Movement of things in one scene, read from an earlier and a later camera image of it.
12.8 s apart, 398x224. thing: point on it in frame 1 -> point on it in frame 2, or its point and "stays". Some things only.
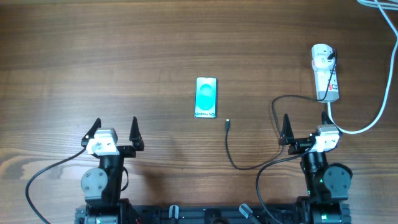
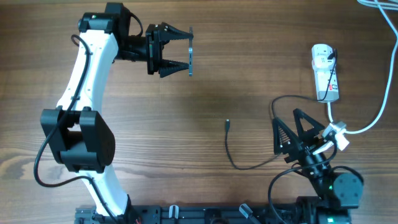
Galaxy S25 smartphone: (205, 98) -> (191, 53)
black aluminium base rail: (211, 214) stays
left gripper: (128, 151) -> (153, 46)
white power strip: (326, 80) stays
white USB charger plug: (321, 61) stays
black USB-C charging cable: (278, 130) stays
